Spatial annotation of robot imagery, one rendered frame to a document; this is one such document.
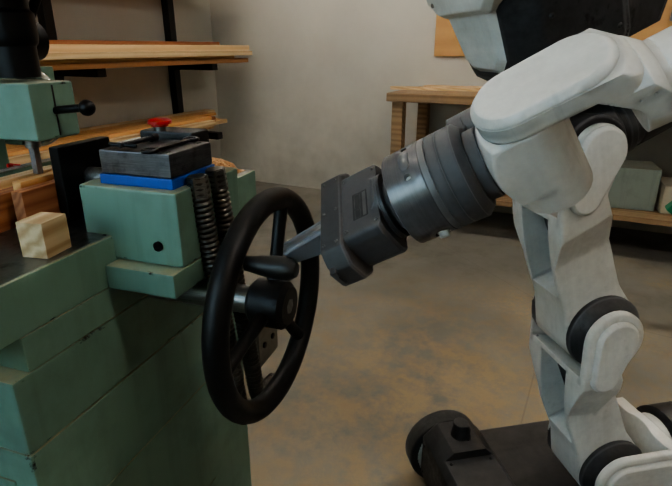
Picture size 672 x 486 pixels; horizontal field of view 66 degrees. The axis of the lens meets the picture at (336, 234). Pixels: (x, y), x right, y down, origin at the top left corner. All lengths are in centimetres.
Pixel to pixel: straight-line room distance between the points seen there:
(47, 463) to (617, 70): 65
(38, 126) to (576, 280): 86
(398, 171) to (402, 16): 347
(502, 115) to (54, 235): 46
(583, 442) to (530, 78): 91
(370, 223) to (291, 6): 387
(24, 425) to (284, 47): 388
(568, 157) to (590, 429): 83
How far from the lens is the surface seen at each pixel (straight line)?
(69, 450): 70
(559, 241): 92
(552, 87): 42
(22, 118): 75
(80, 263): 64
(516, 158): 43
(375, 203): 47
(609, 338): 103
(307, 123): 425
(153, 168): 62
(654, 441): 136
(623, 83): 42
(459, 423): 137
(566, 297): 100
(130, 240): 65
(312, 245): 52
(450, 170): 43
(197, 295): 68
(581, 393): 108
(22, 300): 59
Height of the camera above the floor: 111
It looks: 20 degrees down
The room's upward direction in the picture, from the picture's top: straight up
